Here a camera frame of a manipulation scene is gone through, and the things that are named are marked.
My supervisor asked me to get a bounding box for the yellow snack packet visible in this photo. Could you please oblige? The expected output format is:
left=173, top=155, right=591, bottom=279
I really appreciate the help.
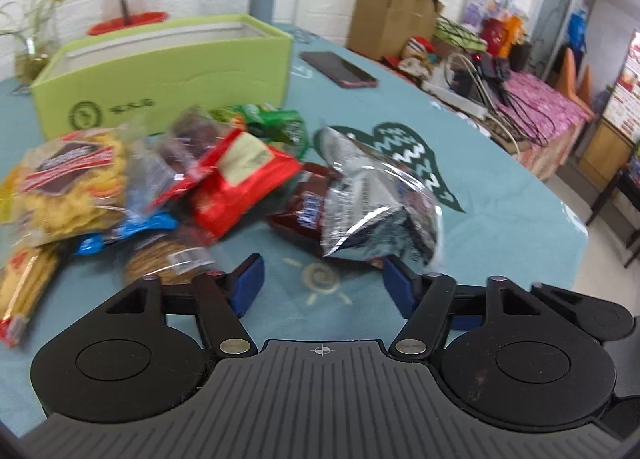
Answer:
left=1, top=243, right=61, bottom=347

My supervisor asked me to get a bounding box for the red thermos jug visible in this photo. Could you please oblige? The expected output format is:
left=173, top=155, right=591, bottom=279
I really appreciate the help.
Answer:
left=480, top=18, right=508, bottom=56

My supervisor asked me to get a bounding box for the red plastic basket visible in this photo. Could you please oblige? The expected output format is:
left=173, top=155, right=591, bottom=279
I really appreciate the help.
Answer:
left=87, top=12, right=169, bottom=37

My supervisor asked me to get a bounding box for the smartphone with pink case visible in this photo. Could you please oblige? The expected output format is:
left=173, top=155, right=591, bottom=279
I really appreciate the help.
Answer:
left=299, top=51, right=378, bottom=89

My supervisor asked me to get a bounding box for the teal patterned tablecloth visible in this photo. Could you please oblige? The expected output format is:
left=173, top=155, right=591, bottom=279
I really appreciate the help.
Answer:
left=0, top=24, right=589, bottom=440

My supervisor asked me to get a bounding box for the green snack packet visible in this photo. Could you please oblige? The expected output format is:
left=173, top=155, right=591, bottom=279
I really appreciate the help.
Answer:
left=208, top=104, right=309, bottom=160

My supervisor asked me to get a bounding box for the brown cardboard box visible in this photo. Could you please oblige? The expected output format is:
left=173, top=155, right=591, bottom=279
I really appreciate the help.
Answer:
left=346, top=0, right=444, bottom=60

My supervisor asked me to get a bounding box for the pink floral cloth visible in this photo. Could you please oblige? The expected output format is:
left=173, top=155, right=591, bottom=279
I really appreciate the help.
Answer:
left=496, top=72, right=593, bottom=146

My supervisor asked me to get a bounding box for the dark red snack packet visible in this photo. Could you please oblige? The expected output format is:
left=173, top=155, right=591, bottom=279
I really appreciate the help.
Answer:
left=267, top=162, right=337, bottom=257

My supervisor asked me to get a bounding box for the clear brown cake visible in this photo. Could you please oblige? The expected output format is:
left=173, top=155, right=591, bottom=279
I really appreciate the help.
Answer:
left=122, top=231, right=217, bottom=286

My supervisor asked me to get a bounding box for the blue snack packet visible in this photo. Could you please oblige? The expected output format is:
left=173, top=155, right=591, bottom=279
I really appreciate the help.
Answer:
left=73, top=212, right=178, bottom=257

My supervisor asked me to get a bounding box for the silver foil snack bag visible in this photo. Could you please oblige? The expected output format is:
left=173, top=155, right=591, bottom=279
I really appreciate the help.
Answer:
left=319, top=127, right=444, bottom=271

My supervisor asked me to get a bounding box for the glass vase with yellow flowers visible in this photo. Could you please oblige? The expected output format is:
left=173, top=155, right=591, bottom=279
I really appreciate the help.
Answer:
left=1, top=0, right=69, bottom=88

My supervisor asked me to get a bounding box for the green cardboard box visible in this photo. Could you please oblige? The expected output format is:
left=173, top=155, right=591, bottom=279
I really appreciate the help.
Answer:
left=30, top=14, right=294, bottom=140

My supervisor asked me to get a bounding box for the yellow chips bag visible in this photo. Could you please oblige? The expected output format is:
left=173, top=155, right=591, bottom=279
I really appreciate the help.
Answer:
left=11, top=124, right=132, bottom=247

